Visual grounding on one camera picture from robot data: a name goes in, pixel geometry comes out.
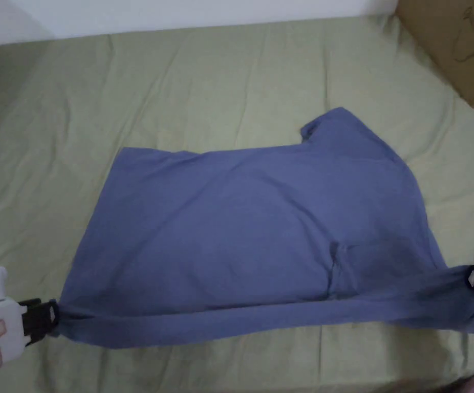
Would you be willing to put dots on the brown cardboard carton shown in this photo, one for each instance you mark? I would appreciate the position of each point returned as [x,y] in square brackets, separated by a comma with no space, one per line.
[458,45]

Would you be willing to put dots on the dark blue shirt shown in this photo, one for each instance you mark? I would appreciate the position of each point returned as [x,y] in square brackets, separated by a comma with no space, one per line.
[261,233]

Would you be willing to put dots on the bed with pale green sheet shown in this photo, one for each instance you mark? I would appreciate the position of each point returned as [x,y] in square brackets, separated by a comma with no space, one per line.
[204,86]

